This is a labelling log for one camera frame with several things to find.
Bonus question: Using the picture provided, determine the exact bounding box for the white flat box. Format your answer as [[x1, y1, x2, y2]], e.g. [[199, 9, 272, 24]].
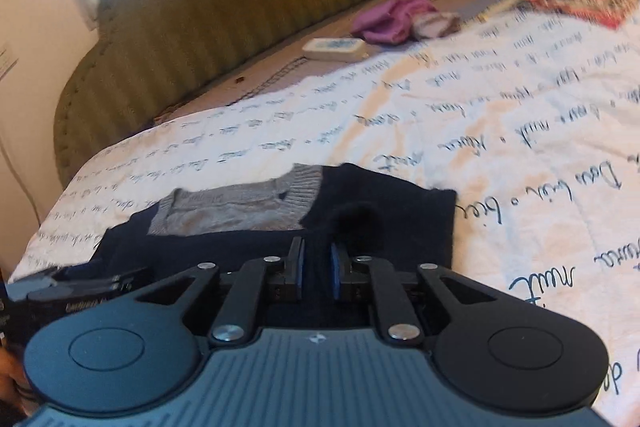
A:
[[302, 38, 370, 62]]

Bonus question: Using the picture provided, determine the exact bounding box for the red floral cloth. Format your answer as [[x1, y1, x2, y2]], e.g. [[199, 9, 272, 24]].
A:
[[520, 0, 640, 30]]

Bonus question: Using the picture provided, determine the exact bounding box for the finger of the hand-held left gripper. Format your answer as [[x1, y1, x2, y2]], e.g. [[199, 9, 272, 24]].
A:
[[52, 266, 152, 297]]

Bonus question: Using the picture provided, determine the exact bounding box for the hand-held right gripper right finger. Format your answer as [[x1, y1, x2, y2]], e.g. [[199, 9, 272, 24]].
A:
[[330, 242, 497, 348]]

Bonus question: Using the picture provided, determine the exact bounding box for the white printed blanket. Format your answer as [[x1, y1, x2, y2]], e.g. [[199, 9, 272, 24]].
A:
[[7, 0, 640, 427]]

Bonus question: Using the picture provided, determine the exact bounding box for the grey striped cloth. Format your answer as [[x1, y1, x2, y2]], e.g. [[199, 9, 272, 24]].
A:
[[412, 11, 464, 40]]

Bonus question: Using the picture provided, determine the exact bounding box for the person's left hand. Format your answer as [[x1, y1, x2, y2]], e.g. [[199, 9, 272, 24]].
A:
[[0, 348, 31, 410]]

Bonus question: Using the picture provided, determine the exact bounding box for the grey sock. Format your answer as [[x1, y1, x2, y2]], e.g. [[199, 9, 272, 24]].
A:
[[90, 163, 458, 333]]

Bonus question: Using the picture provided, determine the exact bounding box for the wall cable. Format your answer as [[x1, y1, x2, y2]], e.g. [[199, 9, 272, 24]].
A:
[[0, 127, 45, 228]]

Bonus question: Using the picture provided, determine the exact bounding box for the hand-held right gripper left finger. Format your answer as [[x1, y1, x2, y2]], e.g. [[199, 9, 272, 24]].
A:
[[135, 237, 306, 349]]

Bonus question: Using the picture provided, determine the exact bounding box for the purple cloth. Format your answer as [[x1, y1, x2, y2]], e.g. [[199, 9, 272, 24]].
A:
[[350, 0, 441, 46]]

